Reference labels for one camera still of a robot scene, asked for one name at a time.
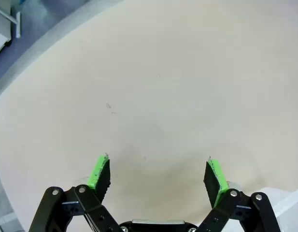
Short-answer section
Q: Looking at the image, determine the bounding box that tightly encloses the white furniture frame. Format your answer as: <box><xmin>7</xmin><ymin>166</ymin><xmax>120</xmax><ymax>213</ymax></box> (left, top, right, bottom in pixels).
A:
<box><xmin>0</xmin><ymin>0</ymin><xmax>22</xmax><ymax>58</ymax></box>

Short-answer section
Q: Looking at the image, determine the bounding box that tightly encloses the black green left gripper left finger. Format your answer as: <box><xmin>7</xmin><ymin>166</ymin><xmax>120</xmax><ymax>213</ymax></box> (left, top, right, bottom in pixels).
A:
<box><xmin>29</xmin><ymin>153</ymin><xmax>121</xmax><ymax>232</ymax></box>

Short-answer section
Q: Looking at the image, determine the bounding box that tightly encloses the large clear plastic bin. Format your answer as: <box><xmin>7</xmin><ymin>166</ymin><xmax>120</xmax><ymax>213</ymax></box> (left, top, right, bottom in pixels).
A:
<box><xmin>251</xmin><ymin>185</ymin><xmax>298</xmax><ymax>232</ymax></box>

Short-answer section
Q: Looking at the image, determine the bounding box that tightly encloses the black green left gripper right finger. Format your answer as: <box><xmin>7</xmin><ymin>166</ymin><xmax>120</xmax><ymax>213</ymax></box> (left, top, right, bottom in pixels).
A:
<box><xmin>198</xmin><ymin>156</ymin><xmax>281</xmax><ymax>232</ymax></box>

